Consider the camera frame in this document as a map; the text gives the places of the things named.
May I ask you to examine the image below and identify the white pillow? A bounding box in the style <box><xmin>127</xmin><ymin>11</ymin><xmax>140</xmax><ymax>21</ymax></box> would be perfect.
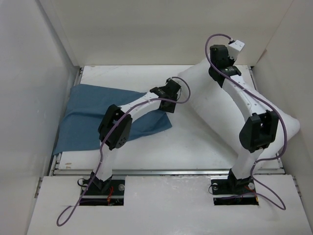
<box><xmin>178</xmin><ymin>59</ymin><xmax>300</xmax><ymax>159</ymax></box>

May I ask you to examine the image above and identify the blue pillowcase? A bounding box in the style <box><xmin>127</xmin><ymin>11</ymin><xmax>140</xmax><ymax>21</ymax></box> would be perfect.
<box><xmin>53</xmin><ymin>84</ymin><xmax>172</xmax><ymax>155</ymax></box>

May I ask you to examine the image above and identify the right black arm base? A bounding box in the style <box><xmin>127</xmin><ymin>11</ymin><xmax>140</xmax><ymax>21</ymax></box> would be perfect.
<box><xmin>208</xmin><ymin>170</ymin><xmax>259</xmax><ymax>206</ymax></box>

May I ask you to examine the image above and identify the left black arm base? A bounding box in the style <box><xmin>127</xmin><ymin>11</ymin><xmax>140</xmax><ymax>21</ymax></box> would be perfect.
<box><xmin>79</xmin><ymin>176</ymin><xmax>125</xmax><ymax>206</ymax></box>

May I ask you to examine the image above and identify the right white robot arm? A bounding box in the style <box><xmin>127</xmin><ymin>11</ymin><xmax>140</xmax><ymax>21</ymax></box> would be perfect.
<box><xmin>209</xmin><ymin>45</ymin><xmax>279</xmax><ymax>194</ymax></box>

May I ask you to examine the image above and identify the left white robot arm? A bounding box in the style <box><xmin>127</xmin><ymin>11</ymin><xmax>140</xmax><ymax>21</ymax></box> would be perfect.
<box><xmin>90</xmin><ymin>79</ymin><xmax>181</xmax><ymax>194</ymax></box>

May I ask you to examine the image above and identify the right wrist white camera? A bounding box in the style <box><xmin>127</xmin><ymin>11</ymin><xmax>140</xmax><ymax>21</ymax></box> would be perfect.
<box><xmin>227</xmin><ymin>40</ymin><xmax>245</xmax><ymax>61</ymax></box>

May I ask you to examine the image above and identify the aluminium rail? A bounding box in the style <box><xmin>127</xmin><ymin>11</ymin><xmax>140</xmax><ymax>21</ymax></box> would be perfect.
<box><xmin>50</xmin><ymin>67</ymin><xmax>284</xmax><ymax>176</ymax></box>

